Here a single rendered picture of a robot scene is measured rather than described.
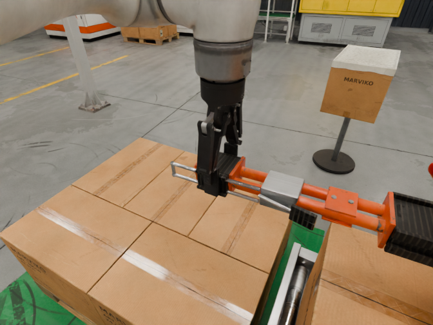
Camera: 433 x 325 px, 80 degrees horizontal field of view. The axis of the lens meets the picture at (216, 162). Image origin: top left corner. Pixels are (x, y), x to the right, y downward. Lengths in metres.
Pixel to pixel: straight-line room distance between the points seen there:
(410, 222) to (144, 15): 0.52
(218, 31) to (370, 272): 0.64
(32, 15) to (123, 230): 1.15
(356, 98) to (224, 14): 1.90
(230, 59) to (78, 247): 1.14
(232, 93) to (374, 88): 1.81
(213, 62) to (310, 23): 7.39
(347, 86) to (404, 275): 1.60
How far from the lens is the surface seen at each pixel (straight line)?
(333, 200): 0.50
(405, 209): 0.54
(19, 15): 0.26
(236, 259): 1.19
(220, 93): 0.42
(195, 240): 1.24
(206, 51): 0.40
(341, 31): 7.75
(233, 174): 0.51
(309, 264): 1.20
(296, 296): 1.13
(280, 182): 0.51
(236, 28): 0.39
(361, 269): 0.76
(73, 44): 3.86
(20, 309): 2.00
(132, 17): 0.44
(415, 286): 0.80
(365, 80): 2.17
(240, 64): 0.40
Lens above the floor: 1.53
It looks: 37 degrees down
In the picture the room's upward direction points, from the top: straight up
